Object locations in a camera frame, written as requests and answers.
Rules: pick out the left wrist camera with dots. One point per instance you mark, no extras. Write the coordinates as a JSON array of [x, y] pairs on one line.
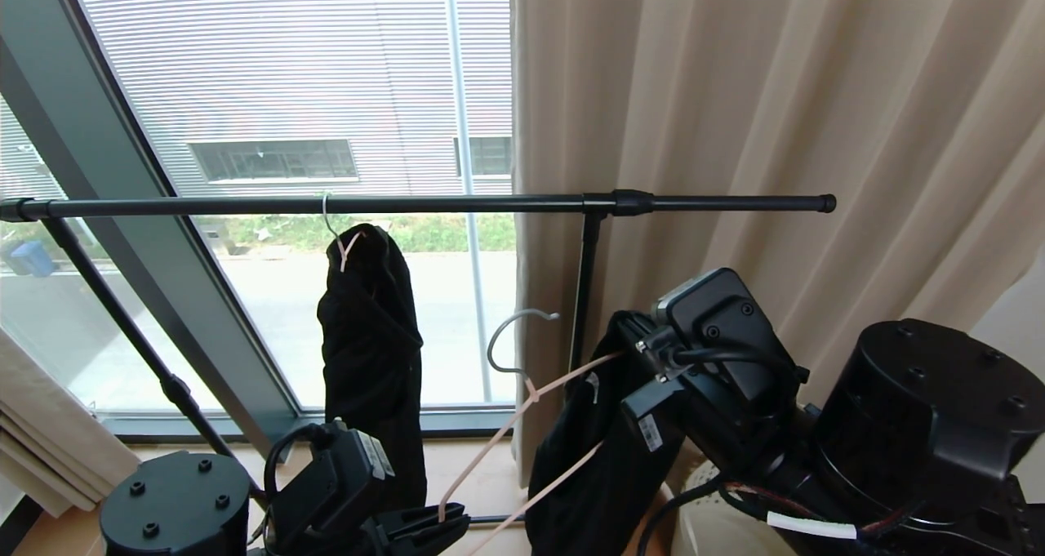
[[335, 482]]

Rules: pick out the beige curtain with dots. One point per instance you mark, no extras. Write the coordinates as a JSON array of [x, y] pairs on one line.
[[49, 442], [775, 91]]

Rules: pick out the black clothes rack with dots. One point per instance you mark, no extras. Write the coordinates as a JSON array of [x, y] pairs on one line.
[[633, 202]]

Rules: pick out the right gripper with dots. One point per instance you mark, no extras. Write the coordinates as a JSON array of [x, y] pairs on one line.
[[735, 417]]

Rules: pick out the pink clothes hanger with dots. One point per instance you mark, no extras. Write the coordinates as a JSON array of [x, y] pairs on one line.
[[532, 393], [349, 252]]

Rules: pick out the black t-shirt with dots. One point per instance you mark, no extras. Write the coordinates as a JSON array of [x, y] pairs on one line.
[[588, 474]]

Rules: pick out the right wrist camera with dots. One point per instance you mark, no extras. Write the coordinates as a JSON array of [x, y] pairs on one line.
[[710, 311]]

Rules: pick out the window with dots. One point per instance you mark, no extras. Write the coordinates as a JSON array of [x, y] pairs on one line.
[[286, 66]]

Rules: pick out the white laundry basket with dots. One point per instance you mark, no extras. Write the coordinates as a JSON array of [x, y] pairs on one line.
[[735, 531]]

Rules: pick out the black shorts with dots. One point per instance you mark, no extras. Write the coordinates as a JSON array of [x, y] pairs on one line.
[[371, 360]]

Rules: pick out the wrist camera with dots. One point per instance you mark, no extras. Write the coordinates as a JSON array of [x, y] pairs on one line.
[[335, 482], [710, 311]]

